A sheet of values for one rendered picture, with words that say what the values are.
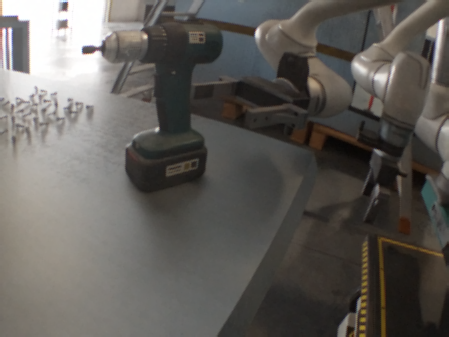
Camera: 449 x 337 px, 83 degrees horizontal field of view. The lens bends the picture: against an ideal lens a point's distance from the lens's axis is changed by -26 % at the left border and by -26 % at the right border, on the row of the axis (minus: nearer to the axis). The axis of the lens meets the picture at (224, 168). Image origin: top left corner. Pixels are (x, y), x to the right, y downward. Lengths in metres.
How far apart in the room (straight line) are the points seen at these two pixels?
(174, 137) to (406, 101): 0.47
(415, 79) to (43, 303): 0.71
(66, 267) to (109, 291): 0.06
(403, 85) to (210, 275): 0.53
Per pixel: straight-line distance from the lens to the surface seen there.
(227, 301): 0.33
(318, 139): 2.42
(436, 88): 0.99
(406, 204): 1.82
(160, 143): 0.45
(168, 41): 0.40
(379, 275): 0.97
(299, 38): 0.73
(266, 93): 0.58
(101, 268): 0.35
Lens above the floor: 0.91
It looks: 29 degrees down
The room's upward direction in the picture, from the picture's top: 10 degrees clockwise
